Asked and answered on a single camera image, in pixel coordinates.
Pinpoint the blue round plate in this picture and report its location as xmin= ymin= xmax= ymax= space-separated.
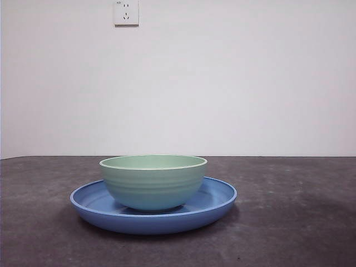
xmin=69 ymin=175 xmax=238 ymax=236

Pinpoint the green ribbed bowl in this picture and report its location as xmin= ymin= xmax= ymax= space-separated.
xmin=99 ymin=155 xmax=209 ymax=211

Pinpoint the white wall socket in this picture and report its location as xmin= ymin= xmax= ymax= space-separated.
xmin=113 ymin=0 xmax=140 ymax=28

